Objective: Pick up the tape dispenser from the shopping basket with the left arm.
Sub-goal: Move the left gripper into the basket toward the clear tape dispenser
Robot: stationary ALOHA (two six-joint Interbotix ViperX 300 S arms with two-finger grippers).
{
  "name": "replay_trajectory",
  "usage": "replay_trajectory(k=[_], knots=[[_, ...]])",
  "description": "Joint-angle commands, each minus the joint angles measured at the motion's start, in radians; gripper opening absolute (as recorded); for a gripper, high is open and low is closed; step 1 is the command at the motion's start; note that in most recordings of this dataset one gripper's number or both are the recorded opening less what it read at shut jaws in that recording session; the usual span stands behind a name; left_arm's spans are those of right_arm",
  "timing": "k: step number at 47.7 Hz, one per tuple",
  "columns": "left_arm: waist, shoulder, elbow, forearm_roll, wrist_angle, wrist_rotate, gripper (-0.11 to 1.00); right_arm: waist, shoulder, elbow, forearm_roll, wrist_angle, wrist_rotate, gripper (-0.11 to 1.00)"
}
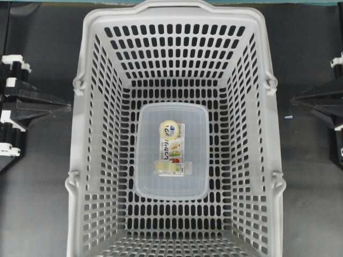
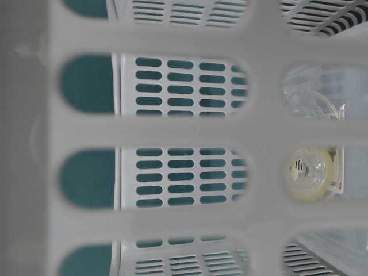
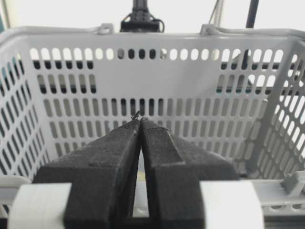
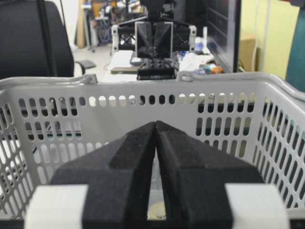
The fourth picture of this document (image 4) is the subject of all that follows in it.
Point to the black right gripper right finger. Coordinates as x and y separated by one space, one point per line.
207 188

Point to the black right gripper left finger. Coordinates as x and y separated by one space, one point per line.
107 188

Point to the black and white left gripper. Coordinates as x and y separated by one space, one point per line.
155 44

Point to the grey plastic shopping basket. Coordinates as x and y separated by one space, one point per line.
46 122

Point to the dark computer monitor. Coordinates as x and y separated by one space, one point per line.
223 32

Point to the cardboard box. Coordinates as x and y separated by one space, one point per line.
246 50

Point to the black office chair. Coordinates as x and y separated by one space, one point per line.
25 51

